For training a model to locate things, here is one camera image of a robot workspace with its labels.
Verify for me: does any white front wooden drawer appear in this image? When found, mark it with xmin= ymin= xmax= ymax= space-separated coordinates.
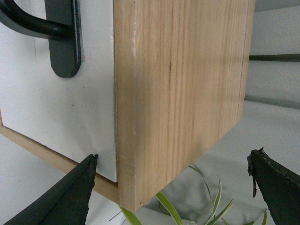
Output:
xmin=0 ymin=0 xmax=117 ymax=182

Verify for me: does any black drawer handle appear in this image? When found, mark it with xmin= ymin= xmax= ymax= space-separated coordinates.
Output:
xmin=0 ymin=0 xmax=82 ymax=78

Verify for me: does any green spider plant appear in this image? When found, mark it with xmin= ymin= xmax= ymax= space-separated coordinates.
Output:
xmin=120 ymin=165 xmax=273 ymax=225

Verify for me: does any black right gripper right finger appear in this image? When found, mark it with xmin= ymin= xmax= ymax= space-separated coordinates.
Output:
xmin=247 ymin=148 xmax=300 ymax=225

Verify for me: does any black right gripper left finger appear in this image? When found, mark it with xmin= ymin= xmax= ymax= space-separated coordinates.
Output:
xmin=5 ymin=154 xmax=98 ymax=225

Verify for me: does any wooden drawer cabinet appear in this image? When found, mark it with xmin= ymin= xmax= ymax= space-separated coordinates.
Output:
xmin=0 ymin=0 xmax=255 ymax=212

